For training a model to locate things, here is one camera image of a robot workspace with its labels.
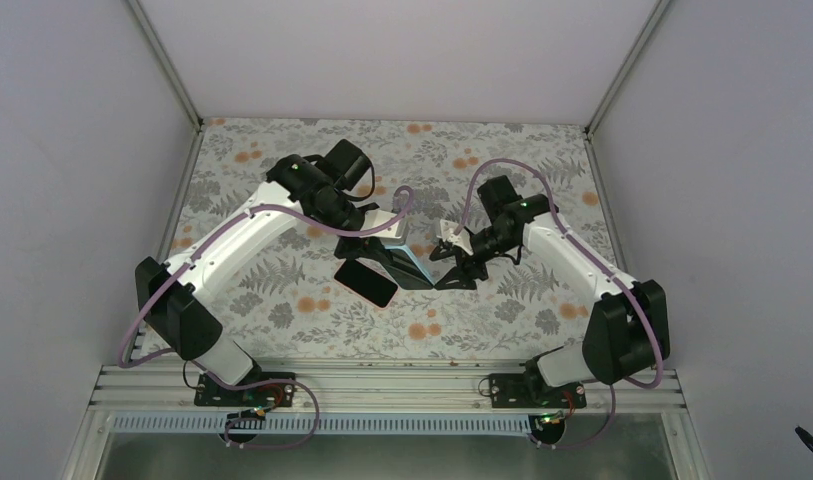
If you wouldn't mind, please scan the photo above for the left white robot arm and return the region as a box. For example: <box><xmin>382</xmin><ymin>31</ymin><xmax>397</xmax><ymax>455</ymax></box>
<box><xmin>129</xmin><ymin>139</ymin><xmax>434</xmax><ymax>405</ymax></box>

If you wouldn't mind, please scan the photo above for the floral patterned table mat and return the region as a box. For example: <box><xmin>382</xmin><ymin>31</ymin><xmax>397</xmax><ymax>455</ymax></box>
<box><xmin>170</xmin><ymin>118</ymin><xmax>614</xmax><ymax>360</ymax></box>

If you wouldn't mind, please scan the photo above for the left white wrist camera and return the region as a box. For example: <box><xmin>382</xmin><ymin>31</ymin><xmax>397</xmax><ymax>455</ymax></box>
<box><xmin>361</xmin><ymin>209</ymin><xmax>409</xmax><ymax>247</ymax></box>

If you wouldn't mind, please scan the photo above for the phone in pink case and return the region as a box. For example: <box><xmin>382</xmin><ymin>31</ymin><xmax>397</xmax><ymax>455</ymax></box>
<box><xmin>334</xmin><ymin>260</ymin><xmax>399</xmax><ymax>308</ymax></box>

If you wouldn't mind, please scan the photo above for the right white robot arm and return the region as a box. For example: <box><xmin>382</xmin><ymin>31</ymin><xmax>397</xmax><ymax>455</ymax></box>
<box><xmin>430</xmin><ymin>176</ymin><xmax>670</xmax><ymax>407</ymax></box>

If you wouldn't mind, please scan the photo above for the slotted grey cable duct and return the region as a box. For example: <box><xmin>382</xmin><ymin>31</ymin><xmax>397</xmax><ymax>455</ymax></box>
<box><xmin>111</xmin><ymin>412</ymin><xmax>564</xmax><ymax>437</ymax></box>

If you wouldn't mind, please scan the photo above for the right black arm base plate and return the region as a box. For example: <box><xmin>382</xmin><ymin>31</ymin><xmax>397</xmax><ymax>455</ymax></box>
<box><xmin>487</xmin><ymin>373</ymin><xmax>587</xmax><ymax>409</ymax></box>

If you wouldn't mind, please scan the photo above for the light blue phone case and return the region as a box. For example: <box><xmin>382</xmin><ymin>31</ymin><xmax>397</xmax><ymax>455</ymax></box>
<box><xmin>387</xmin><ymin>242</ymin><xmax>438</xmax><ymax>290</ymax></box>

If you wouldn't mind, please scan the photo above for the aluminium mounting rail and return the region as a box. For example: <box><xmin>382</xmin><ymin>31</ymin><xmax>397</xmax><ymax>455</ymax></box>
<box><xmin>89</xmin><ymin>358</ymin><xmax>686</xmax><ymax>416</ymax></box>

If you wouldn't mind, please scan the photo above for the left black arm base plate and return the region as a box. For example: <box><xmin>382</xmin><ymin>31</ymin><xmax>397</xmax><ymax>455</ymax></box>
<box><xmin>193</xmin><ymin>372</ymin><xmax>296</xmax><ymax>409</ymax></box>

